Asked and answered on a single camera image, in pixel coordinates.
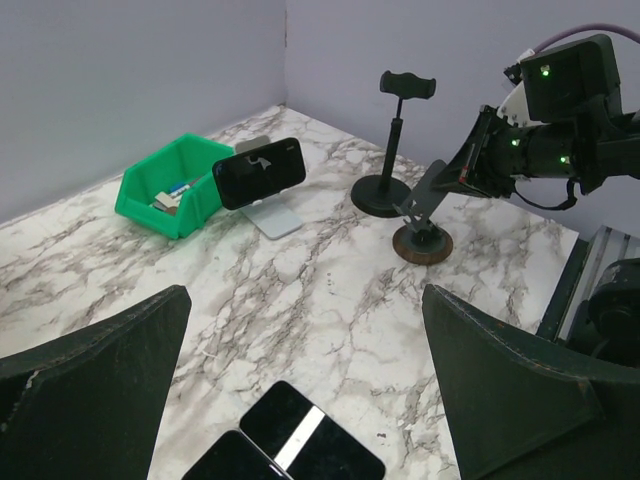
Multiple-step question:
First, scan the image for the black phone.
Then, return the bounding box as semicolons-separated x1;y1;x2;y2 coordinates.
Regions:
182;430;289;480

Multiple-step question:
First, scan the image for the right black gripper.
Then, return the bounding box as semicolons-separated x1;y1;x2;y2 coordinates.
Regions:
430;105;530;198

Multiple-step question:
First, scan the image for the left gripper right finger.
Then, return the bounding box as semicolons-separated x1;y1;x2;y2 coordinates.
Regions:
422;285;639;479

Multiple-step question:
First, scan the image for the round wooden base stand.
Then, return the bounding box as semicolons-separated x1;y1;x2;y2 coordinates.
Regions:
392;160;453;266

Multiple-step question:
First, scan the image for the silver phone stand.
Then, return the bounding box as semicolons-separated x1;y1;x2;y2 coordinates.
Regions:
235;136;302;240

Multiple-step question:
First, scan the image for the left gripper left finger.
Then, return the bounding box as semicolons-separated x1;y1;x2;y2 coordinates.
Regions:
1;285;192;479

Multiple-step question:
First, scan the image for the black mounting rail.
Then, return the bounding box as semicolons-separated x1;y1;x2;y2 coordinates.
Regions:
536;226;639;368

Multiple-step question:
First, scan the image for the green plastic bin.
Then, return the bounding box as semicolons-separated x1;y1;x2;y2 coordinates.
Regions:
115;133;234;239

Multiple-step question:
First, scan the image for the black phone stand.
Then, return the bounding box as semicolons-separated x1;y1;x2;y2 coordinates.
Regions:
350;70;437;218

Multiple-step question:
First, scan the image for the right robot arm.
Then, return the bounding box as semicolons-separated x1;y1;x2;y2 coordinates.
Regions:
430;34;639;211

